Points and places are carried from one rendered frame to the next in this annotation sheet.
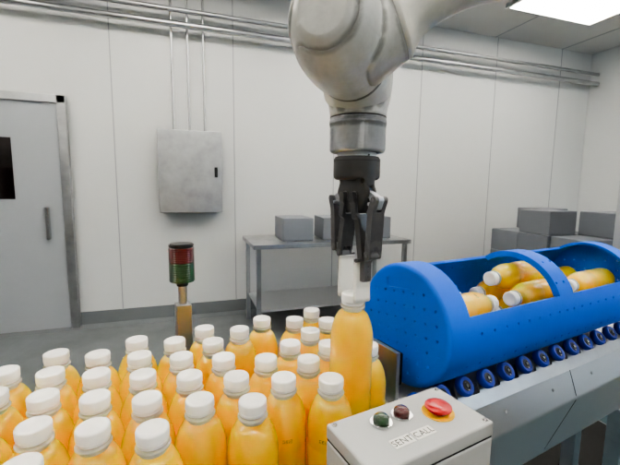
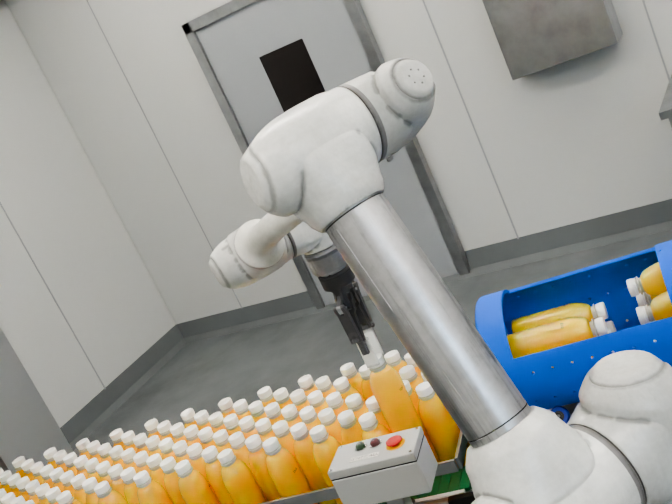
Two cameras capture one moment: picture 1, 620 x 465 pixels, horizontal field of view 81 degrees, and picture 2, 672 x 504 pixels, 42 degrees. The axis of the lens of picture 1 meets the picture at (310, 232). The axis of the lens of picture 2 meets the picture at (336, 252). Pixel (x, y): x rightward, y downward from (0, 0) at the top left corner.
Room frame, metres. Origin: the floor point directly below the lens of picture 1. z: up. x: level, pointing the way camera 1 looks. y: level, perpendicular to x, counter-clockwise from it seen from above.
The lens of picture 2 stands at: (-0.53, -1.51, 1.98)
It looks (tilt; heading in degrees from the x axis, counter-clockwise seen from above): 15 degrees down; 51
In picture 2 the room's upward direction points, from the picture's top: 25 degrees counter-clockwise
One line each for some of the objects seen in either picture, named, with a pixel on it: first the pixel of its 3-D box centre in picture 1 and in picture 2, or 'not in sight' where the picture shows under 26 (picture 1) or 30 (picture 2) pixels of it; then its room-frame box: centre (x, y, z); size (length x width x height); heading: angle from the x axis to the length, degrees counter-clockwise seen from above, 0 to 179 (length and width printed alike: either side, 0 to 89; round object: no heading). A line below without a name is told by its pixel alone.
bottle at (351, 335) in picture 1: (351, 356); (393, 399); (0.60, -0.07, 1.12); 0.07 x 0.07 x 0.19
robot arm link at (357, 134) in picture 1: (357, 138); (327, 257); (0.60, -0.07, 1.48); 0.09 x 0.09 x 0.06
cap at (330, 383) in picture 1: (330, 386); (368, 421); (0.54, -0.04, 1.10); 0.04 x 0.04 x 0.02
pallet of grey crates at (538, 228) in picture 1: (556, 261); not in sight; (4.17, -2.86, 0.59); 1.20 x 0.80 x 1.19; 18
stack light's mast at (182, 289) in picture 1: (182, 273); not in sight; (0.93, 0.33, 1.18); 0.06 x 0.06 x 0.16
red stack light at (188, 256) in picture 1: (181, 255); not in sight; (0.93, 0.33, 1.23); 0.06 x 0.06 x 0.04
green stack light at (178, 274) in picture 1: (182, 271); not in sight; (0.93, 0.33, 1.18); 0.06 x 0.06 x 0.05
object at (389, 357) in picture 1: (385, 369); not in sight; (0.80, -0.18, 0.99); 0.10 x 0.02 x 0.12; 29
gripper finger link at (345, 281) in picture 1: (346, 275); (371, 343); (0.62, -0.06, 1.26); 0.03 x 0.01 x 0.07; 118
